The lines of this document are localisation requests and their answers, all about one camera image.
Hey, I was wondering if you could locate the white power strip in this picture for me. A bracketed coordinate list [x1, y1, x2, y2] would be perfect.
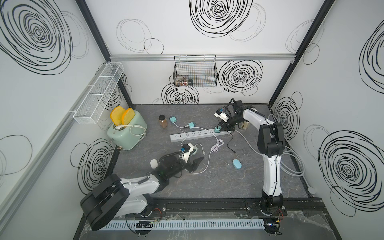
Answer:
[170, 129, 230, 143]

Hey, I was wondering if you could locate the thin black cable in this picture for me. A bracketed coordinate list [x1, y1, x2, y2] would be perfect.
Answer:
[224, 130, 238, 161]

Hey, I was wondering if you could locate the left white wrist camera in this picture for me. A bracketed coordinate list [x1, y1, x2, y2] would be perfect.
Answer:
[181, 144, 194, 163]

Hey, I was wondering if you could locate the white toaster cord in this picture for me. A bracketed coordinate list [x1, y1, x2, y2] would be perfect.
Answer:
[115, 124, 148, 137]

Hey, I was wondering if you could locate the white slotted cable duct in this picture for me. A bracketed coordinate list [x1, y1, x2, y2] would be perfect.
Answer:
[101, 219, 265, 231]

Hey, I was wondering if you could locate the yellow toast slice right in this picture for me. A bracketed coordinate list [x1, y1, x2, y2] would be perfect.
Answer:
[121, 108, 136, 125]

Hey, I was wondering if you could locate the black wire basket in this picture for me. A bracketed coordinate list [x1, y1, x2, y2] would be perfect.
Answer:
[173, 55, 219, 88]

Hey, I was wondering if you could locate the beige spice jar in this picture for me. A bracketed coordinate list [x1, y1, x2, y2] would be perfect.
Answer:
[242, 121, 249, 130]

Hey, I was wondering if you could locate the mint green earbud case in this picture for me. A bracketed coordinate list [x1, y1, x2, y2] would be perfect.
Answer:
[192, 146, 198, 156]

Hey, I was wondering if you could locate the blue earbud case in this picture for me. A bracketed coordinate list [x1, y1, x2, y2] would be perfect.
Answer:
[232, 159, 242, 170]

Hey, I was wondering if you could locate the white power strip cord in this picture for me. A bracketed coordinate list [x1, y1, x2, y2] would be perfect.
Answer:
[235, 113, 306, 178]

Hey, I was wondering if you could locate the white charging cable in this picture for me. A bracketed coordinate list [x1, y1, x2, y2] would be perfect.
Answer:
[173, 121, 220, 175]

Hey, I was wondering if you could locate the brown spice jar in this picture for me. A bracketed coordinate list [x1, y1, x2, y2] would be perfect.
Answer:
[159, 115, 168, 129]

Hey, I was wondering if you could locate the mint green toaster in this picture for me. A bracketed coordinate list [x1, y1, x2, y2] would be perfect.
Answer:
[107, 110, 148, 150]

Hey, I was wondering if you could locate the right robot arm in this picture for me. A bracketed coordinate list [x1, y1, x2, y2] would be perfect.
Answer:
[214, 99, 286, 216]

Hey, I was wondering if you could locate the yellow toast slice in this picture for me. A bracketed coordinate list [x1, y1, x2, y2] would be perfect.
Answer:
[121, 108, 136, 125]
[110, 106, 126, 126]

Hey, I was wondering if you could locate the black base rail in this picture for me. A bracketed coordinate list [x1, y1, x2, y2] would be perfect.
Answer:
[86, 196, 326, 218]

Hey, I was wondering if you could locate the yellow toast slice left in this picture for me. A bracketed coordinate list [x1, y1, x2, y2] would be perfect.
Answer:
[110, 106, 126, 126]

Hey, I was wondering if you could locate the white wire shelf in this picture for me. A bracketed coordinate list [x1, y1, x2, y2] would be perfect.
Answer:
[73, 62, 124, 124]

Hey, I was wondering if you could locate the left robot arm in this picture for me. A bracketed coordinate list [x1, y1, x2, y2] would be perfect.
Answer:
[80, 152, 204, 231]

